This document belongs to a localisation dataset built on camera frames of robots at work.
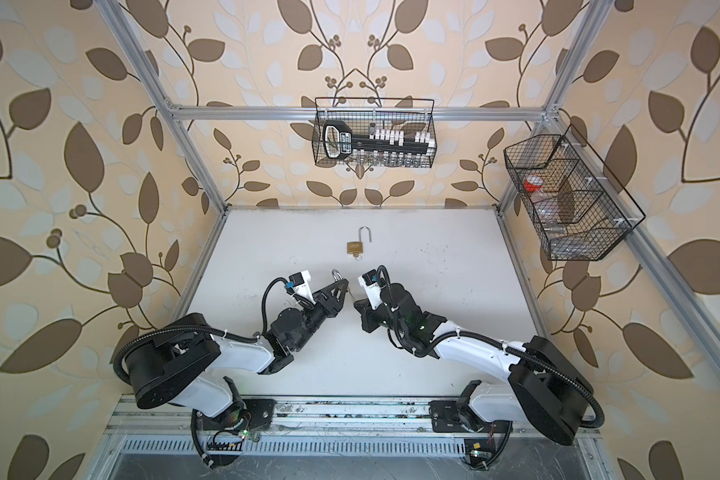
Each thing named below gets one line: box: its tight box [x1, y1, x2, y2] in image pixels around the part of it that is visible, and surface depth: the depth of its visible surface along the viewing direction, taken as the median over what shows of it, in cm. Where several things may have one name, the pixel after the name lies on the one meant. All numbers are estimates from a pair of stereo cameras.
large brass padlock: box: [346, 226, 372, 254], surface depth 110 cm
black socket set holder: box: [323, 122, 435, 159], surface depth 84 cm
